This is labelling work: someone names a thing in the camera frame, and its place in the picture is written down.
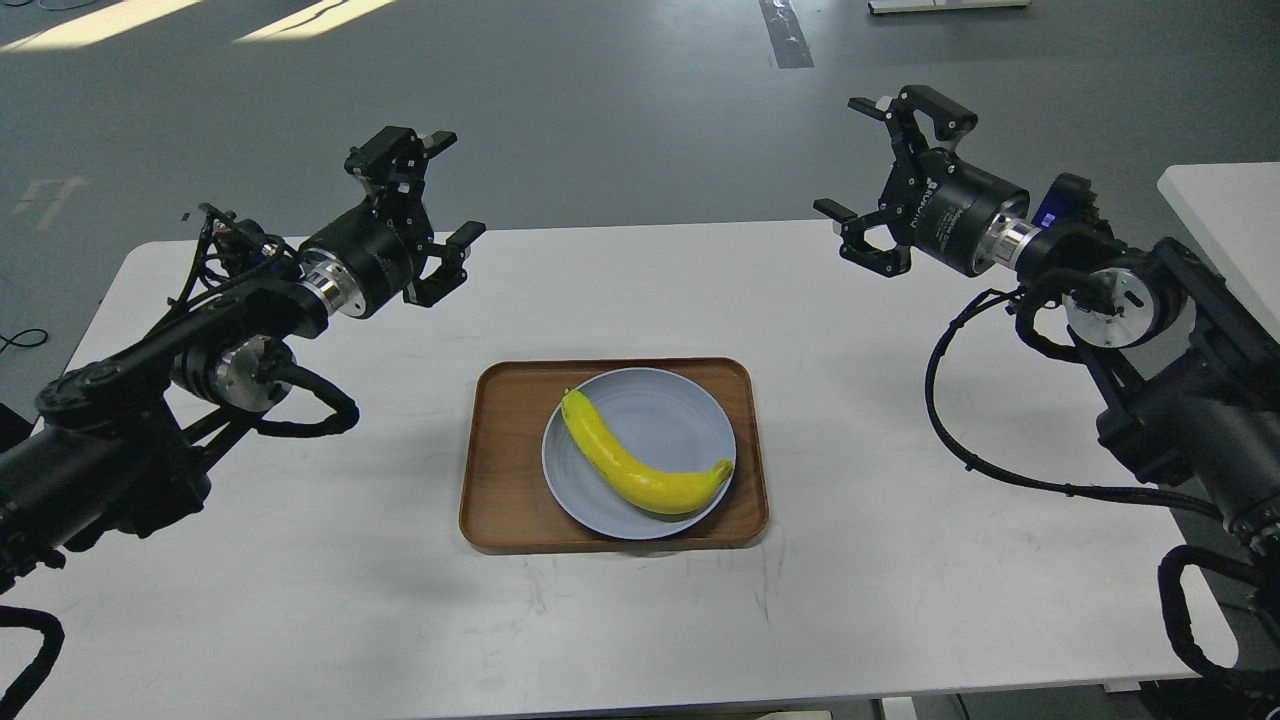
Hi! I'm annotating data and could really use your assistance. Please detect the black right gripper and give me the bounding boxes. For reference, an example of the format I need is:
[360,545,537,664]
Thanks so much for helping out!
[812,85,1030,278]

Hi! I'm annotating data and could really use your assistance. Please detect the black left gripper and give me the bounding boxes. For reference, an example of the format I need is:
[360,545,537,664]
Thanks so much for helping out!
[300,126,486,319]

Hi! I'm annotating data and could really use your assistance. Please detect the light blue plate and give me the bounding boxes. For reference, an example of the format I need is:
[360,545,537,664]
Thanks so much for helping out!
[540,366,745,541]

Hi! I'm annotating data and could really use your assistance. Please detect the yellow banana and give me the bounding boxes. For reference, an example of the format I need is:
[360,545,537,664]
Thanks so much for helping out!
[559,389,735,515]

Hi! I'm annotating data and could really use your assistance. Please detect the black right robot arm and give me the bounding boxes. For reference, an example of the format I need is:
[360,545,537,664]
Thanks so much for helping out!
[813,85,1279,705]

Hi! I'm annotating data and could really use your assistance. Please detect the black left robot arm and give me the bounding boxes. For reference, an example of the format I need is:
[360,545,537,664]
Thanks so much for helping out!
[1,126,485,591]

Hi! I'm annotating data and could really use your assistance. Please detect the white furniture base far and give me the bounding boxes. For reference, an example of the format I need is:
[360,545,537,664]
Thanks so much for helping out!
[867,0,1032,15]

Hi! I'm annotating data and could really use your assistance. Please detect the brown wooden tray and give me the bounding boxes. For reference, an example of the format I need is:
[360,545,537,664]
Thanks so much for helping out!
[460,357,769,553]

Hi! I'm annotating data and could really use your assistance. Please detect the white side table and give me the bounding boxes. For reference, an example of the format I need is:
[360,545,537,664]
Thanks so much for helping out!
[1157,161,1279,337]

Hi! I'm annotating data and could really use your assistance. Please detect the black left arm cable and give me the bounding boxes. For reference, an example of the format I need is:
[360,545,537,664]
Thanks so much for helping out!
[250,364,361,439]

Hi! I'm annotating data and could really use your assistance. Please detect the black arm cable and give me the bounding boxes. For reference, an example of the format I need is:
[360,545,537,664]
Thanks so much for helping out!
[250,364,361,439]
[924,288,1226,521]

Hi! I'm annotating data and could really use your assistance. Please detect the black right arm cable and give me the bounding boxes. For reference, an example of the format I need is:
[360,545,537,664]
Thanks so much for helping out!
[924,288,1226,521]

